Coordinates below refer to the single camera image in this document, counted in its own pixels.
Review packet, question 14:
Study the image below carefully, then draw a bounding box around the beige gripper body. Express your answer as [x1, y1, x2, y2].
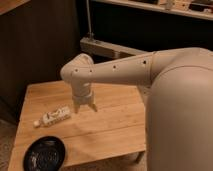
[72, 83, 94, 105]

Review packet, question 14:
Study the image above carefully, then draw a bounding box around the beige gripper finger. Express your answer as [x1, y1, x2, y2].
[89, 102, 98, 112]
[74, 103, 80, 114]

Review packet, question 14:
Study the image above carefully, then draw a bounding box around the clear plastic bottle white cap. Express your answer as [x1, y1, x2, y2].
[33, 106, 71, 128]

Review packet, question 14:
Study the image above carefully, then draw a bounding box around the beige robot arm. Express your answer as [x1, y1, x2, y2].
[60, 47, 213, 171]

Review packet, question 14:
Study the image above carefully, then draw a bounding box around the black ceramic bowl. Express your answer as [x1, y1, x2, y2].
[23, 136, 66, 171]

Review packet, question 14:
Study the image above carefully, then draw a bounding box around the wooden table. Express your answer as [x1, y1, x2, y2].
[8, 81, 146, 171]

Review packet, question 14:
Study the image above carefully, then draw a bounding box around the metal pole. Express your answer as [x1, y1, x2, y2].
[86, 0, 94, 41]

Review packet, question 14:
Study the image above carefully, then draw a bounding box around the wooden shelf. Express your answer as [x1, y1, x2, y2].
[94, 0, 213, 21]

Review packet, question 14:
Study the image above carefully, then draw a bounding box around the long beige case black handle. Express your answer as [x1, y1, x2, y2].
[80, 37, 144, 59]

